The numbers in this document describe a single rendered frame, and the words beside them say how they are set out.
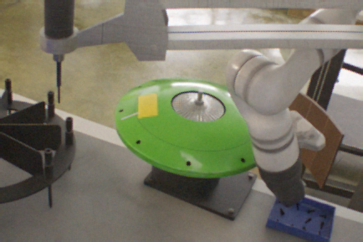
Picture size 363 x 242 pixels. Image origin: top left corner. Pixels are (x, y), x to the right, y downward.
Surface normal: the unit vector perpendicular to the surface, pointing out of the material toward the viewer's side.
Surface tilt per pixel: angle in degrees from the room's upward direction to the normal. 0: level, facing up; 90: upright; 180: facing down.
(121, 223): 0
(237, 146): 22
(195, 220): 0
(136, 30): 90
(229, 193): 0
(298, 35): 9
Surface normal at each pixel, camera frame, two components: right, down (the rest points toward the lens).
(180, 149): 0.03, -0.55
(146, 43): 0.02, 0.58
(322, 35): -0.02, -0.82
